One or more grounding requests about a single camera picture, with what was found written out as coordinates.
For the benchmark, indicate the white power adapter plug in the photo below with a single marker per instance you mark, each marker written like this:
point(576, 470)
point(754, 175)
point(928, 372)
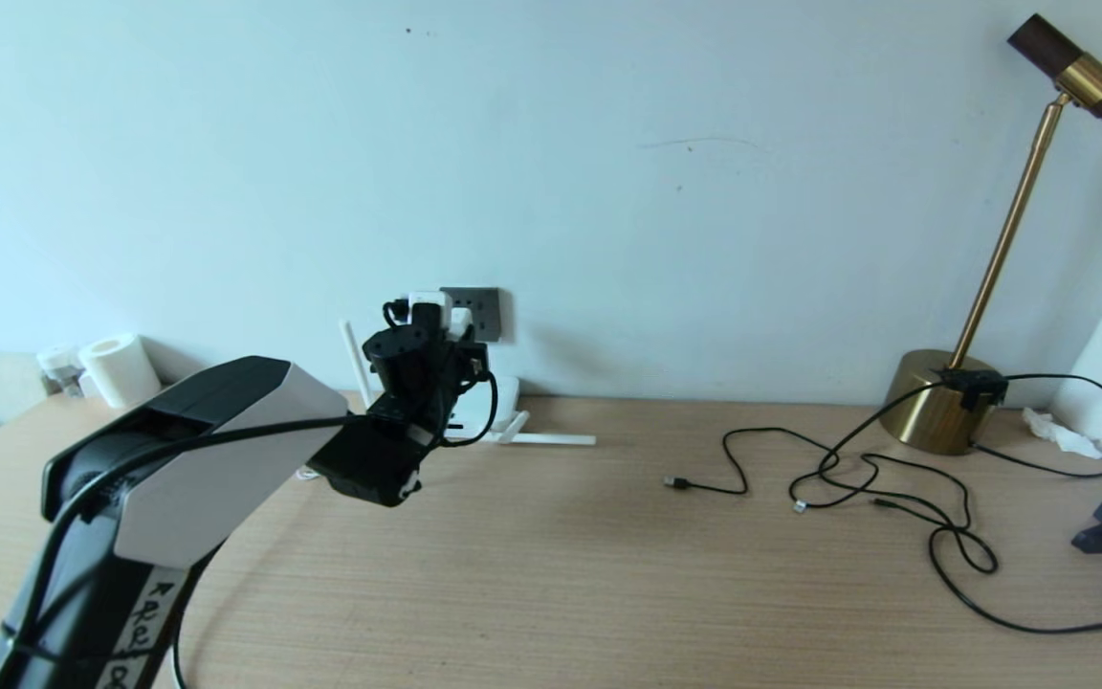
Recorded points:
point(429, 301)

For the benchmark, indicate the small clear jar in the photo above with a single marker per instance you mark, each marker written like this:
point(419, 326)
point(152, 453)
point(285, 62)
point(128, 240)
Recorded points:
point(60, 371)

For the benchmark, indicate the white router with antennas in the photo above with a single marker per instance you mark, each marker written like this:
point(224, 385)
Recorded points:
point(503, 397)

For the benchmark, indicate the brass desk lamp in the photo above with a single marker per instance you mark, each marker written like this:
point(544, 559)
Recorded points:
point(924, 411)

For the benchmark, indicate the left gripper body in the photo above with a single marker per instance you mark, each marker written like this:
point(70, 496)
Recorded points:
point(451, 378)

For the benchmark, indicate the grey wall socket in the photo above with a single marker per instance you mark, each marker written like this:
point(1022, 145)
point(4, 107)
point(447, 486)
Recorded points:
point(489, 321)

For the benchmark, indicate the crumpled white tissue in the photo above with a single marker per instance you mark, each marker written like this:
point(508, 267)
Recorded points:
point(1063, 435)

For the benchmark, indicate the white toilet paper roll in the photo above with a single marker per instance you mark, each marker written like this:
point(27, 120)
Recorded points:
point(121, 368)

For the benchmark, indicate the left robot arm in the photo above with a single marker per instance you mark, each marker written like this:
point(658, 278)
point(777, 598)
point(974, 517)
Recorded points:
point(216, 459)

